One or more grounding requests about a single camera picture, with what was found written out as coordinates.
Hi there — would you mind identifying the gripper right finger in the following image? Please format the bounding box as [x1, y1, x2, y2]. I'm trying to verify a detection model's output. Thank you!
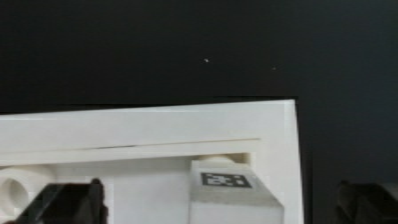
[334, 181, 398, 224]

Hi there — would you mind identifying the white square tabletop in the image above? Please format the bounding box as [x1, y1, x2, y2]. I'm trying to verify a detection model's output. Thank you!
[0, 100, 304, 224]

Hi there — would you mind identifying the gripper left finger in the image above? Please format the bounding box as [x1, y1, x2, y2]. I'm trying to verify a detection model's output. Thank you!
[14, 178, 108, 224]

